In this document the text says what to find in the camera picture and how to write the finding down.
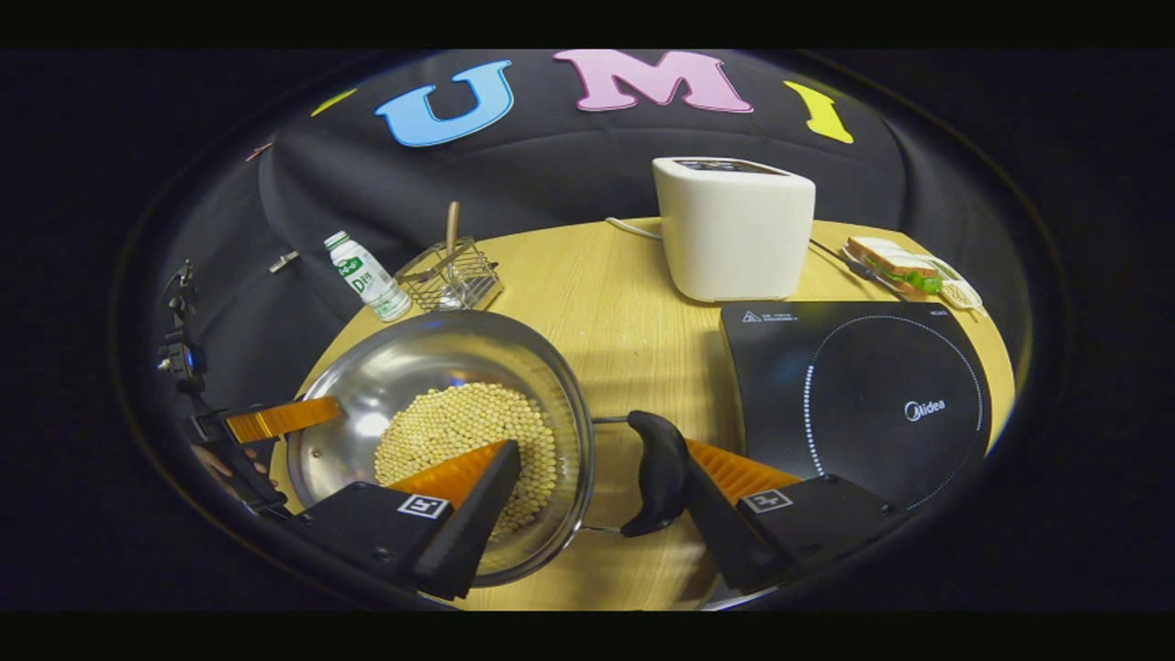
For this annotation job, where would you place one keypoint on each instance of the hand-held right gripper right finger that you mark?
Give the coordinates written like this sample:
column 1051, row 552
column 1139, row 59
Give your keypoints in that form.
column 725, row 542

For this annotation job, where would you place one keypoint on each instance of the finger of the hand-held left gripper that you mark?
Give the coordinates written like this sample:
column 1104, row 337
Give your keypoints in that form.
column 285, row 418

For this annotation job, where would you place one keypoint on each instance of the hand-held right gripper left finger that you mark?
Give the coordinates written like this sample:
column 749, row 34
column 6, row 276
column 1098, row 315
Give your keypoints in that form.
column 459, row 542

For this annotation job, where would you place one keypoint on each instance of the stainless steel pot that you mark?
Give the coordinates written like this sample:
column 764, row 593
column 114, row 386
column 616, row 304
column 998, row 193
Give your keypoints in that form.
column 413, row 367

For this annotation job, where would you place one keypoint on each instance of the black induction cooktop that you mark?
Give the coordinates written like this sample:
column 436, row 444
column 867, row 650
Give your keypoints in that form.
column 854, row 413

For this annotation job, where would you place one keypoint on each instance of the pile of soybeans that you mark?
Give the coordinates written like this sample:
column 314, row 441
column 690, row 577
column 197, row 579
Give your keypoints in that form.
column 459, row 422

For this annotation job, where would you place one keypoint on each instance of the metal clip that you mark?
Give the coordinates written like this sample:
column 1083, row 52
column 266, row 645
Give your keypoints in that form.
column 284, row 263

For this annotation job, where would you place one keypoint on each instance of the white plastic drink bottle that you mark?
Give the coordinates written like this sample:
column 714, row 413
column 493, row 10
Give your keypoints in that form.
column 367, row 275

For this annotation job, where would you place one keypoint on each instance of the wooden clip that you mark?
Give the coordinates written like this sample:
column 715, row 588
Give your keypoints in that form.
column 259, row 151

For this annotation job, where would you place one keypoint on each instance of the white toaster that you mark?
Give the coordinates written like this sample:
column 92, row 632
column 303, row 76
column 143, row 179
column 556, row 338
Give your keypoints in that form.
column 734, row 239

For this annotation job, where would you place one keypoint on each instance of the sandwich plate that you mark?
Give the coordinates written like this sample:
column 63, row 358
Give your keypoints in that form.
column 858, row 266

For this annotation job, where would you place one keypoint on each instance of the sandwich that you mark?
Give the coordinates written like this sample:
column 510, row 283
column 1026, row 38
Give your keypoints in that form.
column 890, row 262

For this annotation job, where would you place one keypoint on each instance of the white divided snack tray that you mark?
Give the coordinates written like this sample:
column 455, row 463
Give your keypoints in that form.
column 959, row 294

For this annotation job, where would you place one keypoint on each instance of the black backdrop cloth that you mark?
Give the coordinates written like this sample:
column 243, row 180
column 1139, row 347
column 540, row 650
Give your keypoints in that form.
column 551, row 174

